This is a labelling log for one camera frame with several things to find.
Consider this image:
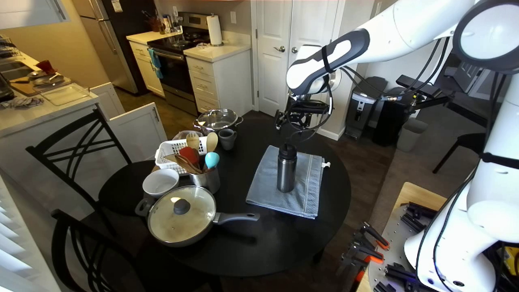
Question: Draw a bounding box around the blue hanging dish towel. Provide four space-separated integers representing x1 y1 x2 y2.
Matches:
147 47 164 80

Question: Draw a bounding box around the red cup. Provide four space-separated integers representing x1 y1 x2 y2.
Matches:
37 59 56 76

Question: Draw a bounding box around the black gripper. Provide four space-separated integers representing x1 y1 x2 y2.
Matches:
274 101 326 145

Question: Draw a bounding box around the gray trash can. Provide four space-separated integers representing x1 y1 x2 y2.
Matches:
345 75 387 141

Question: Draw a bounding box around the white kitchen cabinet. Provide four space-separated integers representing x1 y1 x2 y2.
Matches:
183 42 254 117
125 29 183 99

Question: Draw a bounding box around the stainless steel stove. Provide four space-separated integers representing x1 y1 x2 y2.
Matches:
147 12 209 117

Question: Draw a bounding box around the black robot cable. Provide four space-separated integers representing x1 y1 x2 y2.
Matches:
318 46 342 135

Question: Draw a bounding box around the red spatula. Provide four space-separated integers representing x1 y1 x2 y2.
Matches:
176 145 202 169

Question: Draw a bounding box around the dark cylindrical cup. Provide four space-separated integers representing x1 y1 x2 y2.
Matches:
277 143 298 164

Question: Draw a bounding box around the white door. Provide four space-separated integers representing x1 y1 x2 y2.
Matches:
253 0 293 119
288 0 339 55

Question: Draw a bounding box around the light blue folded towel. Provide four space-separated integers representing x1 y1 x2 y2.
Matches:
245 145 332 221

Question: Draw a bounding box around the stainless steel refrigerator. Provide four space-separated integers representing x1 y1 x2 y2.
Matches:
69 0 139 94

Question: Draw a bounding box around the paper towel roll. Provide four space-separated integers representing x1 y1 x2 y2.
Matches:
206 13 224 47

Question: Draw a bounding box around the wooden cutting board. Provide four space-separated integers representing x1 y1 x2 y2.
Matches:
9 73 71 98

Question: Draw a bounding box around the wooden workbench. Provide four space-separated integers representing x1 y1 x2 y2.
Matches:
355 182 447 292

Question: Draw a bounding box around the white panel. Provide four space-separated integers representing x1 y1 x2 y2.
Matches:
107 102 168 164

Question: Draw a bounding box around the white kitchen counter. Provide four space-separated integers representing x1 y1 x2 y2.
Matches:
0 51 126 218

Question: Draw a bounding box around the yellow black tool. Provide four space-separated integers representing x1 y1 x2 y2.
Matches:
498 245 519 284

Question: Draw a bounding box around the gray cup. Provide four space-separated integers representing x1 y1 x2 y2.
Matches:
217 127 238 153

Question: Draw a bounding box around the metal utensil holder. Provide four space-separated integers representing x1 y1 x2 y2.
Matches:
191 166 222 195

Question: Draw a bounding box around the black trash can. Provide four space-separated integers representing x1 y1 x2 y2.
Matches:
371 88 420 148

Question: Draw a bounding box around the metal pot with glass lid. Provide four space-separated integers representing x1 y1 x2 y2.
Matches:
193 107 243 137

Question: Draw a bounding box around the small gray bin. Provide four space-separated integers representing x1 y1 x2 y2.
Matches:
395 119 428 153

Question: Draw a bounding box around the gray frying pan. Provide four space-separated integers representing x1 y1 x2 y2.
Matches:
133 184 261 248

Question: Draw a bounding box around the white mug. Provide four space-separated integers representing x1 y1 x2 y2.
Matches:
141 167 180 198

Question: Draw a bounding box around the glass pan lid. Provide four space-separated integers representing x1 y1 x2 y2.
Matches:
147 185 217 245

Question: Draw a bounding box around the black metal chair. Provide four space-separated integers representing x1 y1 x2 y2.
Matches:
50 210 164 292
24 104 134 210

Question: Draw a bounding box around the round black table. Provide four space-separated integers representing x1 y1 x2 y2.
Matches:
97 111 353 279

